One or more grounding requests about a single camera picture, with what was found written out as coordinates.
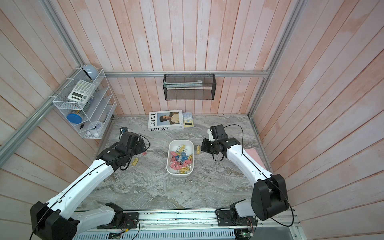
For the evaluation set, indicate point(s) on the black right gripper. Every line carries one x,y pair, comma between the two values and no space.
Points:
204,146

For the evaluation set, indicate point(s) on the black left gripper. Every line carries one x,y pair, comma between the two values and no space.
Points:
139,149

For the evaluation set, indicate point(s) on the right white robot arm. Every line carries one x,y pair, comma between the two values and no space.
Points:
269,197

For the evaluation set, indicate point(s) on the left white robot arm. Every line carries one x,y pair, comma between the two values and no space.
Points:
57,218

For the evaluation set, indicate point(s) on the white storage box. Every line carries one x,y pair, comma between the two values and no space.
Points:
180,160

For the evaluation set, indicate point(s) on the yellow blue calculator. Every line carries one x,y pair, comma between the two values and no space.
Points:
188,120

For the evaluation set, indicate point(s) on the white LOEWE book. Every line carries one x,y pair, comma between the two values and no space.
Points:
165,120

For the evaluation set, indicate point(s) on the blue lid container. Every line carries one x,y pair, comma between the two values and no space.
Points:
75,117

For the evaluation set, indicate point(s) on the papers in mesh basket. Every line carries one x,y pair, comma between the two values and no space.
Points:
175,85

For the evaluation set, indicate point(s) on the white calculator on shelf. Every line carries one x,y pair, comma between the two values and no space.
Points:
81,92

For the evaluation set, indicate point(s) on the white wire shelf rack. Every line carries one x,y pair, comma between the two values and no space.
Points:
100,106

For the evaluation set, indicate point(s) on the black mesh wall basket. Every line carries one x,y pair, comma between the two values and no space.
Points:
206,92

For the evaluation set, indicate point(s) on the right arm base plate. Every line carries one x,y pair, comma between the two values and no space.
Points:
229,218

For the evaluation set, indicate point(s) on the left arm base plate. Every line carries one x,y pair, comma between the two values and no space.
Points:
122,221

